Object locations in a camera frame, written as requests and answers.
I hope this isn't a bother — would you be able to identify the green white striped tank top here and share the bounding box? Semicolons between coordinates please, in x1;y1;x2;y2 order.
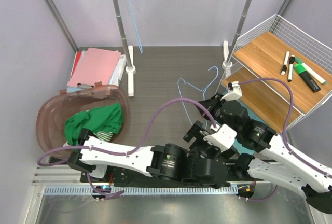
62;129;115;148

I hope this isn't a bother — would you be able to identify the light blue wire hanger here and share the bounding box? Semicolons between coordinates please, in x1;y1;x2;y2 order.
126;0;143;54

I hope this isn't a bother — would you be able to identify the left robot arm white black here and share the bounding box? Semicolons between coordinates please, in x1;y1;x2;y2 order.
68;121;230;189

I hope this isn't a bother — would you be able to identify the teal cutting mat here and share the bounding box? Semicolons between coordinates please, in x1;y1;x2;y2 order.
218;92;276;155

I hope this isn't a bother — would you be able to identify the grey white clothes rack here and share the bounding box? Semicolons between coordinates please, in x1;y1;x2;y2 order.
107;0;261;97

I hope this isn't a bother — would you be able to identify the small white black marker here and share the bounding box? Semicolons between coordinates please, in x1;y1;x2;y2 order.
287;63;293;82

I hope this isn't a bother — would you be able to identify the green black highlighter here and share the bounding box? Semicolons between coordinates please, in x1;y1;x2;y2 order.
294;64;321;93

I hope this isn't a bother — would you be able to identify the white green capped marker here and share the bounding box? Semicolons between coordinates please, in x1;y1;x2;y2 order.
301;62;327;85

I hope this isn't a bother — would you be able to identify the stack of papers folders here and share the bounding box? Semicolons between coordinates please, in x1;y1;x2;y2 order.
67;50;126;92

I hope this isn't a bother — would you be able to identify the brown translucent plastic basin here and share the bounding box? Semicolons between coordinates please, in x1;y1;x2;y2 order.
36;85;130;152

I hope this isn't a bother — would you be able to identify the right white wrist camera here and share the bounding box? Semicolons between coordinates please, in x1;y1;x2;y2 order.
222;81;242;102

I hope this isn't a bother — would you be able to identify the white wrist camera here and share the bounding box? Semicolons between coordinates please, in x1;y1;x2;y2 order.
222;81;242;102
203;124;237;151

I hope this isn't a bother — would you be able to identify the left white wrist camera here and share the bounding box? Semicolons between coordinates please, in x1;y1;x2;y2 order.
203;124;237;151

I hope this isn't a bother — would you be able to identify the white slotted cable duct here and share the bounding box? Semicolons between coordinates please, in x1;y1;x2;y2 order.
44;185;238;196

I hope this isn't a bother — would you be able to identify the white wire wooden shelf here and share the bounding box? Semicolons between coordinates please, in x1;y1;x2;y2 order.
219;15;331;132

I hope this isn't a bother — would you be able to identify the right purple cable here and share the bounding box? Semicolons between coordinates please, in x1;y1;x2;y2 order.
238;77;332;201

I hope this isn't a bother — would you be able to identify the purple cable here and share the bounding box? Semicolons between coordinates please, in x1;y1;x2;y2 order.
238;77;332;201
37;99;220;200

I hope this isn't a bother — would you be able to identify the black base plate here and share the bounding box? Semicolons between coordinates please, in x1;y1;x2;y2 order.
80;156;260;187

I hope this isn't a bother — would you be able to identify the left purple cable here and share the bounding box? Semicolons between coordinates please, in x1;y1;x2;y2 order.
37;99;220;200

